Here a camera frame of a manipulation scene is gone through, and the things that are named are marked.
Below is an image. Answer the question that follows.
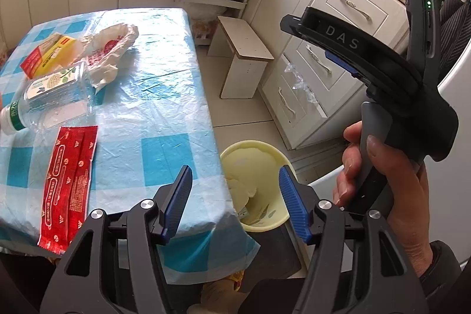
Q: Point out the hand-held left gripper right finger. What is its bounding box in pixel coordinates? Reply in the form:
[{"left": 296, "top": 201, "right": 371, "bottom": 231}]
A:
[{"left": 278, "top": 165, "right": 429, "bottom": 314}]

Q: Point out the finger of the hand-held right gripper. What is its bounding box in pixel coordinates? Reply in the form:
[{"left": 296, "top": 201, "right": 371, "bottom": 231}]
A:
[
  {"left": 280, "top": 7, "right": 424, "bottom": 94},
  {"left": 325, "top": 50, "right": 378, "bottom": 97}
]

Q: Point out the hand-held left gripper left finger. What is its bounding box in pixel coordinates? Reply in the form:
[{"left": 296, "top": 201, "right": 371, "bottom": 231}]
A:
[{"left": 46, "top": 165, "right": 194, "bottom": 314}]

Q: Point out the yellow plastic bin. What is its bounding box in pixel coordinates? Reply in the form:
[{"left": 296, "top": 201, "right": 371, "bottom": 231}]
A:
[{"left": 220, "top": 140, "right": 295, "bottom": 234}]

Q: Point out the long red sachet wrapper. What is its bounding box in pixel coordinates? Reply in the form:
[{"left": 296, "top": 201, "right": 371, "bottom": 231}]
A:
[{"left": 38, "top": 126, "right": 99, "bottom": 256}]

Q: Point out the clear plastic bottle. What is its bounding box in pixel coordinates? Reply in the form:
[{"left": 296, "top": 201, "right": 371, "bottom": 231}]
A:
[{"left": 0, "top": 63, "right": 94, "bottom": 134}]

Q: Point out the white plastic bag red print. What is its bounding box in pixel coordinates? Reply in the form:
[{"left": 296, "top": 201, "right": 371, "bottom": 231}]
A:
[{"left": 79, "top": 23, "right": 140, "bottom": 94}]

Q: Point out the yellow box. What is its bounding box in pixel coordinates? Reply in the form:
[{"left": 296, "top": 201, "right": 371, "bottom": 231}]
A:
[{"left": 31, "top": 34, "right": 79, "bottom": 79}]

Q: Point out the person's right forearm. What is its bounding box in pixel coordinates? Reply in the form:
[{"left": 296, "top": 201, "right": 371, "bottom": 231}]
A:
[{"left": 416, "top": 240, "right": 464, "bottom": 314}]

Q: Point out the person's right hand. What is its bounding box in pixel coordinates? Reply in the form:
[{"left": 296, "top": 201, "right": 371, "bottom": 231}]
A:
[{"left": 333, "top": 123, "right": 430, "bottom": 277}]

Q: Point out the clear plastic bag in drawer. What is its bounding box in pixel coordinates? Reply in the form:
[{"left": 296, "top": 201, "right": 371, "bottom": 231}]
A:
[{"left": 285, "top": 64, "right": 319, "bottom": 105}]

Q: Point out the blue checked plastic tablecloth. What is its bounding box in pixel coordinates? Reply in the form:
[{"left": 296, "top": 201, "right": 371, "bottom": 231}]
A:
[{"left": 0, "top": 7, "right": 260, "bottom": 285}]

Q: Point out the white stool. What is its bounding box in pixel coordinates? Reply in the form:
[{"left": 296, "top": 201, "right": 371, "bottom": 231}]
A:
[{"left": 208, "top": 16, "right": 275, "bottom": 99}]

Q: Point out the yellow red printed bag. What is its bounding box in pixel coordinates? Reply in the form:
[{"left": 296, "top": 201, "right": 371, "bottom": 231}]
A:
[{"left": 200, "top": 270, "right": 245, "bottom": 314}]

